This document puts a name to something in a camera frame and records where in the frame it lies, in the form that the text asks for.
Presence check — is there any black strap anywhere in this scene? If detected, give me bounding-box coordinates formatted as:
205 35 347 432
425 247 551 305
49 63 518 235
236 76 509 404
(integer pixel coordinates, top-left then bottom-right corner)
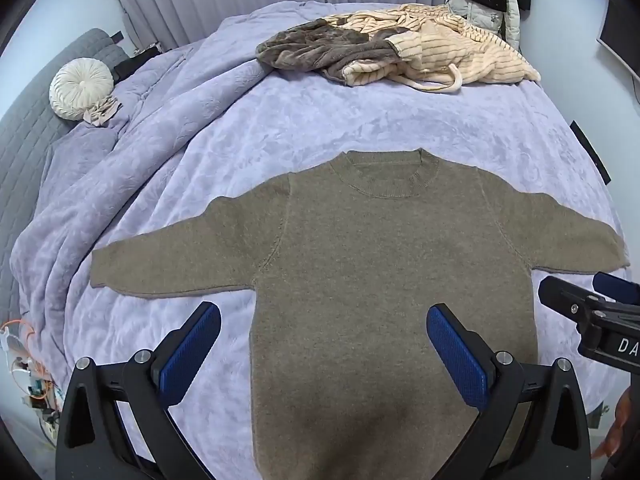
570 120 612 187

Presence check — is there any lavender quilted duvet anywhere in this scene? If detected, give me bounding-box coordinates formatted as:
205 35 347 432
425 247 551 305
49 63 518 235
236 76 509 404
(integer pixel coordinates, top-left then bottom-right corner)
10 1 321 391

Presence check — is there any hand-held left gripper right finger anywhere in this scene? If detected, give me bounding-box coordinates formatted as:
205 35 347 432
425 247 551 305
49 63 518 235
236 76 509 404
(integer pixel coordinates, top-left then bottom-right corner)
426 303 601 480

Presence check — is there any lavender plush bed sheet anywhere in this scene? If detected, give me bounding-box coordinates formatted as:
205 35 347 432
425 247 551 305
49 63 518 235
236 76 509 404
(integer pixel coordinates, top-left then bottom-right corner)
65 1 627 480

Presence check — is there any olive knit sweater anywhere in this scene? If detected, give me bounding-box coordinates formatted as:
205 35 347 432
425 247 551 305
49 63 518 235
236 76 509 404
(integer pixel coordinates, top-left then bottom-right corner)
91 147 632 480

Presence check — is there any small beige cloth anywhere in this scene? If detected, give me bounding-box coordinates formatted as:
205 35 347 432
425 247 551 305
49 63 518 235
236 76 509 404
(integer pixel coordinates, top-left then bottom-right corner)
82 95 124 129

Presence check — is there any grey fleece garment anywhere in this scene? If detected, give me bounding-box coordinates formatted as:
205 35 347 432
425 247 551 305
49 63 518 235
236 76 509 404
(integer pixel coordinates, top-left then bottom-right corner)
256 19 407 84

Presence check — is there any person's right hand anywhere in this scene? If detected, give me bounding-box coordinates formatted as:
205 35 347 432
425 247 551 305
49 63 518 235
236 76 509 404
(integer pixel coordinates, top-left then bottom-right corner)
591 389 633 461

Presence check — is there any grey quilted headboard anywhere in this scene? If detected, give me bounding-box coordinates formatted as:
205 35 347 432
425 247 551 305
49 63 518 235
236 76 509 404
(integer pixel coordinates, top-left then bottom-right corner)
0 27 127 261

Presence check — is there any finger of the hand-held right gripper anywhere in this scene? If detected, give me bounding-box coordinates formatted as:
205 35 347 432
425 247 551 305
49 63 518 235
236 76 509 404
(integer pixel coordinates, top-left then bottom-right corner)
538 275 599 324
594 272 640 307

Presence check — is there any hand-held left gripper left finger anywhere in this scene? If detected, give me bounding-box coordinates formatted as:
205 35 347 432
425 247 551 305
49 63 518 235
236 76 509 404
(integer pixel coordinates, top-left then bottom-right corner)
55 301 223 480

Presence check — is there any round white pleated cushion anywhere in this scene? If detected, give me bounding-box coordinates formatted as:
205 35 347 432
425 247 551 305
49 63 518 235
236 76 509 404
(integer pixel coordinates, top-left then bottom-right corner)
49 57 115 121

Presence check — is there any cream striped fleece garment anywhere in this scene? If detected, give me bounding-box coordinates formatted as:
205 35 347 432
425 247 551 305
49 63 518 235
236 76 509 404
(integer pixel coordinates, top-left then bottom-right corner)
320 4 542 94

